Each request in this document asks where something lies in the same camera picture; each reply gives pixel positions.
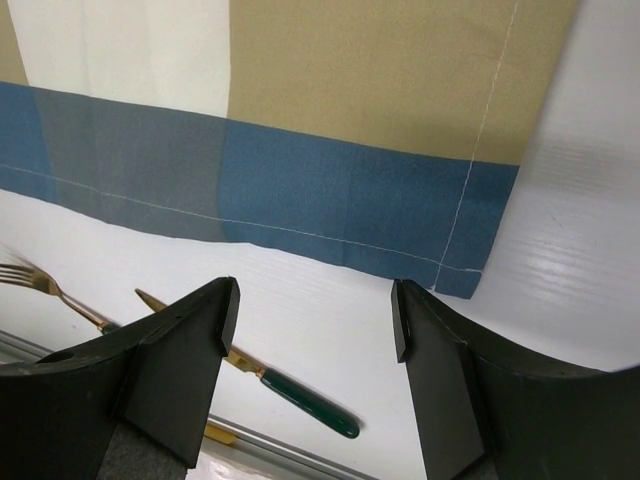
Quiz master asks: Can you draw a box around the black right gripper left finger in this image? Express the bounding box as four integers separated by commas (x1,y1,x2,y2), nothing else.
1,277,240,479

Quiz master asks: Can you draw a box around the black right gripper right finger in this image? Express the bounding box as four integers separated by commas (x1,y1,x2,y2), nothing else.
391,280,639,479

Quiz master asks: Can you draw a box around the gold knife green handle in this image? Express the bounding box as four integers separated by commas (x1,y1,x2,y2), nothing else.
133,288,361,441

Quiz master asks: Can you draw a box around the gold fork green handle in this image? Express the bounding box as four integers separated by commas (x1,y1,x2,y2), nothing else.
1,263,120,335

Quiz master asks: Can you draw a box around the blue beige checked placemat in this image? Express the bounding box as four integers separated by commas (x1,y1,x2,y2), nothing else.
1,1,576,299

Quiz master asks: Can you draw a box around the aluminium table edge rail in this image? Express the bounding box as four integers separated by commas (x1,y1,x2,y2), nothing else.
0,327,426,480

